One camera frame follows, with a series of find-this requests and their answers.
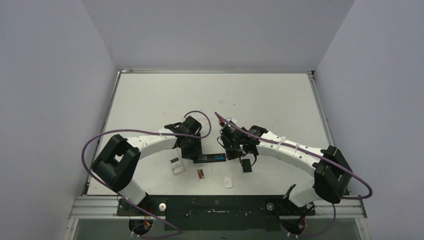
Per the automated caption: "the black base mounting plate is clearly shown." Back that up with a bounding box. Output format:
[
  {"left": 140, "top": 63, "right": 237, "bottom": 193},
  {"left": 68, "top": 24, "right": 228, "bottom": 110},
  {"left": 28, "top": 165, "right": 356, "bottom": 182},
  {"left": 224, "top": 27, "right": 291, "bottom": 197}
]
[{"left": 116, "top": 195, "right": 316, "bottom": 231}]

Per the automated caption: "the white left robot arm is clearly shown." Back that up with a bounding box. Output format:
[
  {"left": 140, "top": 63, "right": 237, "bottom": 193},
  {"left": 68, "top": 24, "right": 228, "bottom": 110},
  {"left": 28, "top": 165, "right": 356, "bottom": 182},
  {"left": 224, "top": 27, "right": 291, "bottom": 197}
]
[{"left": 91, "top": 116, "right": 202, "bottom": 216}]

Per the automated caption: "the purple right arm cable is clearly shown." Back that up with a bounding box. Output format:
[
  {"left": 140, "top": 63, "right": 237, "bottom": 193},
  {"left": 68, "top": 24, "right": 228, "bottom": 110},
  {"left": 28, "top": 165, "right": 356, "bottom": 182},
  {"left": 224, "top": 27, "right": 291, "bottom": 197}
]
[{"left": 214, "top": 111, "right": 374, "bottom": 200}]

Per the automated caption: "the aluminium rail frame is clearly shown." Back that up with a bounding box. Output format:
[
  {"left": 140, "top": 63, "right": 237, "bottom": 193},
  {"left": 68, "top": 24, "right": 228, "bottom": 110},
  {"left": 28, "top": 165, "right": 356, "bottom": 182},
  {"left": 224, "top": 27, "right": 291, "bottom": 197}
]
[{"left": 69, "top": 195, "right": 167, "bottom": 220}]

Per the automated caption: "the white battery cover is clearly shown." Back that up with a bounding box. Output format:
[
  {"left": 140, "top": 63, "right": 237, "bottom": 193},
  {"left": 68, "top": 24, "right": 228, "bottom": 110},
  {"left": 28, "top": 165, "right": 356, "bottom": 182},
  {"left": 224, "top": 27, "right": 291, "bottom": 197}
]
[{"left": 224, "top": 176, "right": 233, "bottom": 189}]

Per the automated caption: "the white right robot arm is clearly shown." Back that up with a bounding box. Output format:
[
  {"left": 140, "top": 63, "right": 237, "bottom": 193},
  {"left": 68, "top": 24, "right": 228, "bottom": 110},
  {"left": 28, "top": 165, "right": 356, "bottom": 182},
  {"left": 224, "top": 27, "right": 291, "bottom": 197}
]
[{"left": 219, "top": 124, "right": 352, "bottom": 215}]

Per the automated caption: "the white red remote control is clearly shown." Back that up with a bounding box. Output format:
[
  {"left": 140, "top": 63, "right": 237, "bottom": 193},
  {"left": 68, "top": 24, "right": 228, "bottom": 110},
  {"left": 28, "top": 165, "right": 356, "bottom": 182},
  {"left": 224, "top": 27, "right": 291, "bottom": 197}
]
[{"left": 168, "top": 149, "right": 185, "bottom": 175}]

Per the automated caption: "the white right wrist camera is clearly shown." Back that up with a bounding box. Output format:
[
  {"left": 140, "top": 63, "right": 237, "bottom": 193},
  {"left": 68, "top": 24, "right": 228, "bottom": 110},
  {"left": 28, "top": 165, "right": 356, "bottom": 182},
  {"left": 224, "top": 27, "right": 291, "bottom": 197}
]
[{"left": 218, "top": 117, "right": 238, "bottom": 126}]

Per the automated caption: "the black battery cover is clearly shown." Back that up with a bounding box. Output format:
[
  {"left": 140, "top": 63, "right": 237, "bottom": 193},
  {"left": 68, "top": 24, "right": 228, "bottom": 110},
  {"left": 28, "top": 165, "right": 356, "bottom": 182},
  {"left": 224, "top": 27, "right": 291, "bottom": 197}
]
[{"left": 240, "top": 158, "right": 253, "bottom": 173}]

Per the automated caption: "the black bar tool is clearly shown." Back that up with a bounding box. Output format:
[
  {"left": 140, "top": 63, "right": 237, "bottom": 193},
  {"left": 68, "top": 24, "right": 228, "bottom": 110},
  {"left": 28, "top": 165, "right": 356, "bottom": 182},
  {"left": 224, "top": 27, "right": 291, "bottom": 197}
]
[{"left": 193, "top": 153, "right": 227, "bottom": 164}]

